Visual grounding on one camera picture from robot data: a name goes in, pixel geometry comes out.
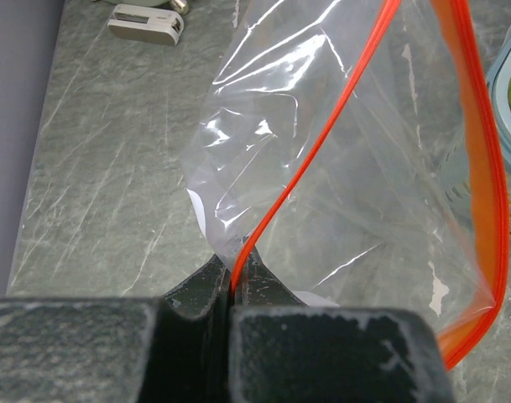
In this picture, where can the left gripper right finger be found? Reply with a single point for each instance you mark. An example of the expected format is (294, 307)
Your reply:
(281, 350)

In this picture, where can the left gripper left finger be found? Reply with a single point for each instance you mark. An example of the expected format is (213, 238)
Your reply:
(166, 348)

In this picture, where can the clear zip bag orange zipper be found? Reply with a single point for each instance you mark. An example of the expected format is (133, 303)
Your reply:
(353, 146)

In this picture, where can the round cream drawer box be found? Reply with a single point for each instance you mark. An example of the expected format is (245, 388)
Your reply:
(180, 6)

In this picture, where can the light blue plastic basket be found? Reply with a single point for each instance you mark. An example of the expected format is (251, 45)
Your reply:
(507, 126)

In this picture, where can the small white bracket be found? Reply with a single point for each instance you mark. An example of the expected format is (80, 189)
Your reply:
(144, 24)

